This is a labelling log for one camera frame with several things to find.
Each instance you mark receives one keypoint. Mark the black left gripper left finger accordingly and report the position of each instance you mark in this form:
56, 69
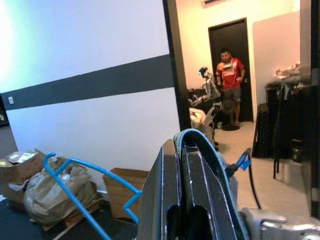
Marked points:
160, 195

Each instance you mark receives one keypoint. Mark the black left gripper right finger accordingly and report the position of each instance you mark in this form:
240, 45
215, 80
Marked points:
205, 190

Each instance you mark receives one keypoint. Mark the blue plastic hanger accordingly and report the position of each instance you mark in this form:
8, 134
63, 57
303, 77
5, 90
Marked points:
125, 183

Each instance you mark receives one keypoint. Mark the open cardboard box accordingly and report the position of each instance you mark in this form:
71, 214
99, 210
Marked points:
115, 195

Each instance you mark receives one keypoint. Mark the beige cloth bundle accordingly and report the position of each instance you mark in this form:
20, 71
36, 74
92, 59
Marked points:
197, 117

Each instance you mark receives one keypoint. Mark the black floor fan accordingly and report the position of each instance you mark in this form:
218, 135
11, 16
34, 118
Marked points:
228, 107

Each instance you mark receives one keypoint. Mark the silver humanoid robot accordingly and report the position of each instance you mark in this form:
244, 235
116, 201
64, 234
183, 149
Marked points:
210, 85

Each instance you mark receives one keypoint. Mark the black hanging clothes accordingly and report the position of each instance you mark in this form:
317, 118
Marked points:
287, 120

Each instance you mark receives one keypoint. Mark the brown paper bag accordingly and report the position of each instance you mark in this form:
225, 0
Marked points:
50, 190

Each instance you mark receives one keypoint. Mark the person in red shirt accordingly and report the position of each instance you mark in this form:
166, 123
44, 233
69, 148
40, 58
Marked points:
230, 72

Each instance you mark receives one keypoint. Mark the pale clothes pile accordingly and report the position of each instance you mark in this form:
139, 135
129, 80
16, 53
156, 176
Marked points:
292, 71

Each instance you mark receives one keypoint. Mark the cardboard box with papers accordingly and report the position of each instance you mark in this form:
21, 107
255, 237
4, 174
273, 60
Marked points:
12, 170

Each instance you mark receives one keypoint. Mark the black door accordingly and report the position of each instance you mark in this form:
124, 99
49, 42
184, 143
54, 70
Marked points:
237, 37

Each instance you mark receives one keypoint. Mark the white wall socket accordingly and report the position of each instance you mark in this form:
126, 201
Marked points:
11, 100

